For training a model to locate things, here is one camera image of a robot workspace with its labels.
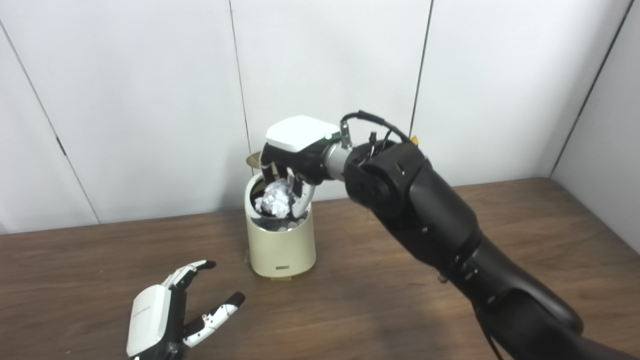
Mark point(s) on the white and black left hand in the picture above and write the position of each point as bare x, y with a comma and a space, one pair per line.
147, 315

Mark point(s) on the white and black right hand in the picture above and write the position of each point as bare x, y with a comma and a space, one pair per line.
300, 132

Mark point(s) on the round cream bin lid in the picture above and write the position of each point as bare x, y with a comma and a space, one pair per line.
252, 161

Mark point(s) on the white paper ball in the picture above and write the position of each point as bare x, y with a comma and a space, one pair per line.
274, 200

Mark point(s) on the cream-colored bin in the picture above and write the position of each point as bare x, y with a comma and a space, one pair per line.
280, 247

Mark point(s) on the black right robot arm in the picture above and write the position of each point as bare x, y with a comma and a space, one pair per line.
435, 215

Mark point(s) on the black bin liner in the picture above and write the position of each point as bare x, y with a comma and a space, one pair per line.
272, 223

